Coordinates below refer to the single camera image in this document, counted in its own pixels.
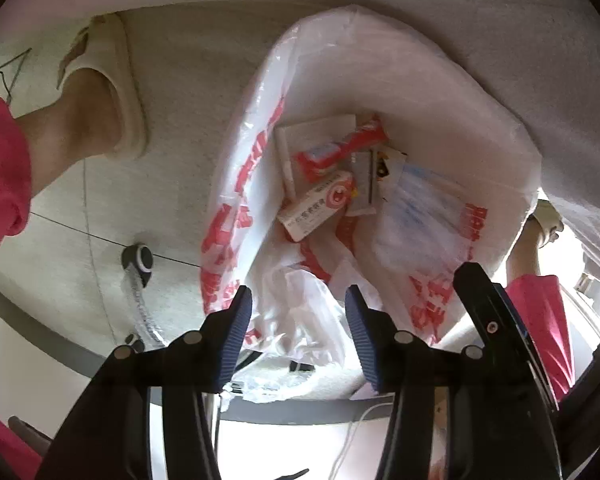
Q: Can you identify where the beige slipper left foot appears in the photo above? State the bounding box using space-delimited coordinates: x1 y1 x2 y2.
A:
57 13 149 160

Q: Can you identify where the orange black snack wrapper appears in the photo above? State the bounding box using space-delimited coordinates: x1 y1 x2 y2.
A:
374 144 407 182

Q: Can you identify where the beige slipper foot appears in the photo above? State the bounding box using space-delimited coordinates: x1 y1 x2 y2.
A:
528 200 565 248
57 13 149 160

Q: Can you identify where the silver foil packet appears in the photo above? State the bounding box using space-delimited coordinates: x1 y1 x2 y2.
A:
346 150 378 217

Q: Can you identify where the white red plastic bag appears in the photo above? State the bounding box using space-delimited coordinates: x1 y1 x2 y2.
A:
200 8 541 403

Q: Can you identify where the beige slipper right foot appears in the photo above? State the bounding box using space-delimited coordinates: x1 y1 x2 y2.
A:
528 200 565 248

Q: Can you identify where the chrome chair leg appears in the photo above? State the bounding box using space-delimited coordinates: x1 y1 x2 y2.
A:
120 244 166 352

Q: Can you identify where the white barcode medicine box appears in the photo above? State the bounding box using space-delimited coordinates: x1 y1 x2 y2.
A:
277 170 355 243

